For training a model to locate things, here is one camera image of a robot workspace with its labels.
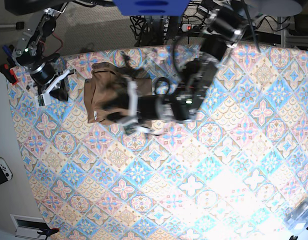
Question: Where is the brown t-shirt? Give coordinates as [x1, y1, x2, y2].
[83, 62, 153, 126]

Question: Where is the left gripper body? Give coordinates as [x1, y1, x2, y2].
[116, 77, 174, 135]

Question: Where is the patterned colourful tablecloth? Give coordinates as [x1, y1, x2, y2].
[7, 44, 308, 240]

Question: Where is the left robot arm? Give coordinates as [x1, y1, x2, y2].
[102, 3, 252, 134]

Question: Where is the red black clamp upper left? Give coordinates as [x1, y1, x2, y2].
[0, 64, 19, 86]

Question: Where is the white floor vent box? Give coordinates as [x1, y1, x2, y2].
[10, 214, 48, 240]

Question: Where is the white power strip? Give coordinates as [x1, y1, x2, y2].
[181, 23, 200, 33]

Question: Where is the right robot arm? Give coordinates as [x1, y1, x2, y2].
[11, 3, 71, 107]

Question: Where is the game console with white controller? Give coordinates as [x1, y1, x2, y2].
[0, 157, 13, 185]

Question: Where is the black clamp lower left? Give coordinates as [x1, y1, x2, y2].
[37, 227, 60, 239]

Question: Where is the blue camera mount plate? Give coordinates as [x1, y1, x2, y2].
[113, 0, 190, 16]

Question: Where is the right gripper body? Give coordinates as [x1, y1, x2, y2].
[28, 62, 74, 107]

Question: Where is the clear plastic box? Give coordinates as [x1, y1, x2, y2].
[283, 197, 308, 235]

